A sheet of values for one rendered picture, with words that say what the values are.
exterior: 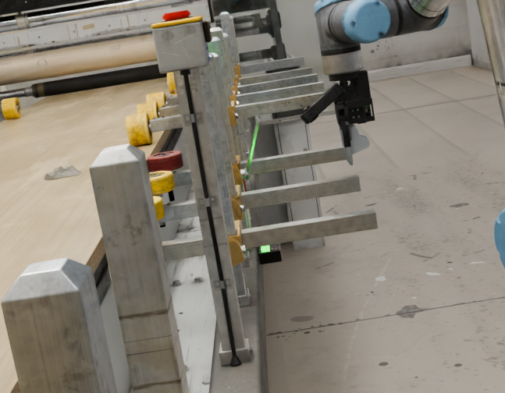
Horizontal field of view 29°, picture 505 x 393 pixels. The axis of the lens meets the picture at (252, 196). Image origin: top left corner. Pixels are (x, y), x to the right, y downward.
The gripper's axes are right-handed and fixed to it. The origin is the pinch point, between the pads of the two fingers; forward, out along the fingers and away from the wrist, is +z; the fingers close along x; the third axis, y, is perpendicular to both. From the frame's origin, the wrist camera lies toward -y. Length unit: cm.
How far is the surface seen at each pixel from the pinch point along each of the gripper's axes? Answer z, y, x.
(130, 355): -18, -28, -156
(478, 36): 49, 216, 832
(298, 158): -2.5, -11.1, -1.5
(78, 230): -8, -51, -63
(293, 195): 0.3, -13.9, -26.5
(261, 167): -1.9, -19.9, -1.5
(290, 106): -11.5, -10.5, 23.5
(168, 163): -6.7, -40.3, -3.9
